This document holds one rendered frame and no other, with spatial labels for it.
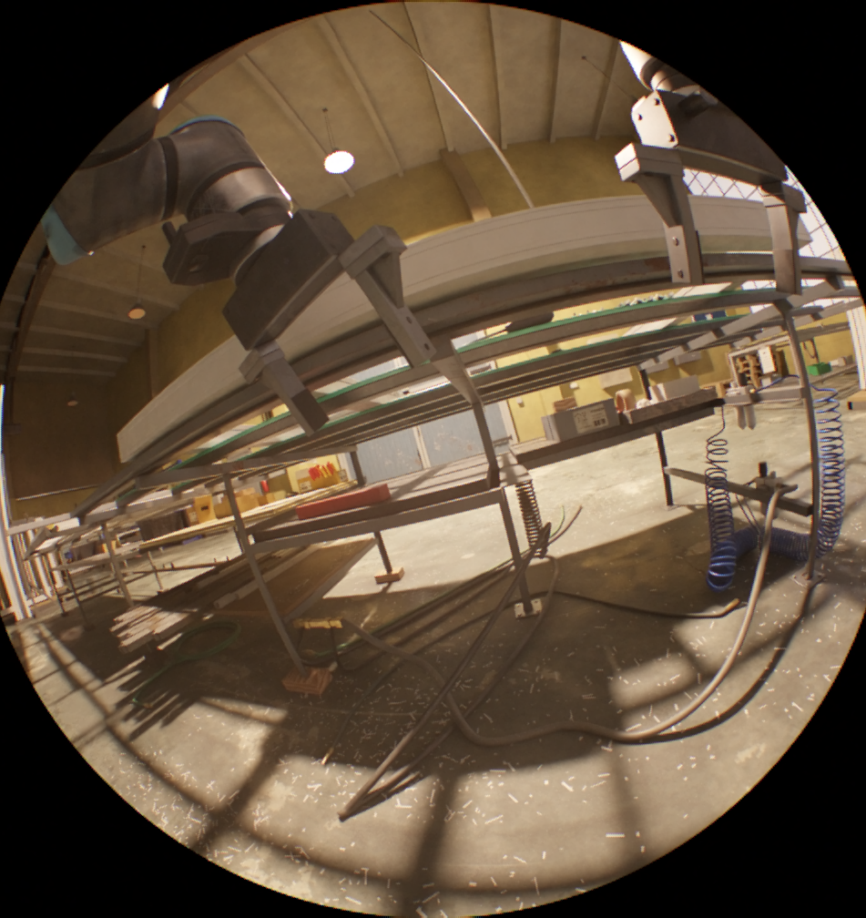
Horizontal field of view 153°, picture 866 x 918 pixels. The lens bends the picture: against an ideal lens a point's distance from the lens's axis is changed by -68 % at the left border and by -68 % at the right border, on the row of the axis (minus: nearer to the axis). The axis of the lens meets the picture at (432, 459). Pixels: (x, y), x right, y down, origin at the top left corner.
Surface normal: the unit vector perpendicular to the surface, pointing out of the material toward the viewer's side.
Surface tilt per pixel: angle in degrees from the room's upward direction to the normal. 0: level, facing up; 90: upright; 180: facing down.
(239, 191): 101
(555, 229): 90
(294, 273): 113
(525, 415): 90
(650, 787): 0
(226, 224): 83
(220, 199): 107
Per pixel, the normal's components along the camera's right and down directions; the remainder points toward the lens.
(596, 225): -0.22, 0.10
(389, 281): -0.30, 0.53
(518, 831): -0.27, -0.96
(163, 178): 0.84, 0.52
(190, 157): 0.87, 0.31
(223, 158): 0.45, 0.06
